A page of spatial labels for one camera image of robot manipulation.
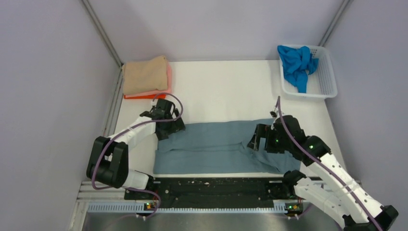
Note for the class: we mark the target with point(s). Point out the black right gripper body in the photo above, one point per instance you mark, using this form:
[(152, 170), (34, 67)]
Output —
[(275, 143)]

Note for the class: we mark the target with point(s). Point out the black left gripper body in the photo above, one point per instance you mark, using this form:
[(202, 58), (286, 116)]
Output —
[(162, 131)]

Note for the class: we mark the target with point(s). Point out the grey blue t shirt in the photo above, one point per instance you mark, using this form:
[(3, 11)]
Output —
[(218, 148)]

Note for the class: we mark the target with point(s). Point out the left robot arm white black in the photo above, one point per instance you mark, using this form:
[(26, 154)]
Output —
[(109, 159)]

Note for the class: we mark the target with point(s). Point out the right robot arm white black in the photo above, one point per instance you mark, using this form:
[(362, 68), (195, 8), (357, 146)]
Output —
[(348, 204)]

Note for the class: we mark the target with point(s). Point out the orange folded t shirt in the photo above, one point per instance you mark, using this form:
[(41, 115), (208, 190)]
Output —
[(152, 96)]

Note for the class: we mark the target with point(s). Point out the pink folded t shirt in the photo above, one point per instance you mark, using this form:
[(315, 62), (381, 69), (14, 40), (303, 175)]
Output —
[(169, 85)]

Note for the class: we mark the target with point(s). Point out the beige folded t shirt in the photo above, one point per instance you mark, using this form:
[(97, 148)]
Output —
[(145, 76)]

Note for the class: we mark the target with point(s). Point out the white plastic laundry basket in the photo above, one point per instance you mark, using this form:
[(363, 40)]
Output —
[(321, 84)]

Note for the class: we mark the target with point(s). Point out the bright blue t shirt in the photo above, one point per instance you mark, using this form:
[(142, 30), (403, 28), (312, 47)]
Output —
[(298, 64)]

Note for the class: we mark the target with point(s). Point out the aluminium side rail left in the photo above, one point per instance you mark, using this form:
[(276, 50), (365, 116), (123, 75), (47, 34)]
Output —
[(113, 106)]

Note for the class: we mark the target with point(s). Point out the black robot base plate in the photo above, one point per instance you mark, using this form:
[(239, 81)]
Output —
[(246, 201)]

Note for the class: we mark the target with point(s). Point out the aluminium frame rail front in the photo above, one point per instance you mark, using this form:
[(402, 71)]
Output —
[(95, 193)]

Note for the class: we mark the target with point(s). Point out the aluminium frame post left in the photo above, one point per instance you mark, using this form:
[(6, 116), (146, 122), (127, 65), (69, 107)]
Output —
[(101, 31)]

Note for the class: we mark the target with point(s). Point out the aluminium frame post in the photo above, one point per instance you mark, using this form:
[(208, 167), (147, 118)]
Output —
[(335, 21), (101, 31)]

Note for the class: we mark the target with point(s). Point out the white slotted cable duct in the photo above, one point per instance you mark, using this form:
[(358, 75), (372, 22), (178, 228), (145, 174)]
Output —
[(119, 207)]

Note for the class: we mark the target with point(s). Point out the aluminium frame post right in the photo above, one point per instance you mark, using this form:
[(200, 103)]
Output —
[(335, 21)]

